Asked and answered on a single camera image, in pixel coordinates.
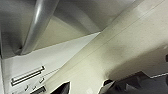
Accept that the white drawer unit beside dishwasher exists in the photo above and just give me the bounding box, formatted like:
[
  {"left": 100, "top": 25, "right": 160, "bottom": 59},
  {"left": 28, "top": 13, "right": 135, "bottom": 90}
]
[{"left": 1, "top": 32, "right": 102, "bottom": 94}]

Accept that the grey and black robot base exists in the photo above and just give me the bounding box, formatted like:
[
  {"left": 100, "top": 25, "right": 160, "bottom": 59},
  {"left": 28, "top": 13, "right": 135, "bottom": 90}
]
[{"left": 109, "top": 43, "right": 168, "bottom": 94}]

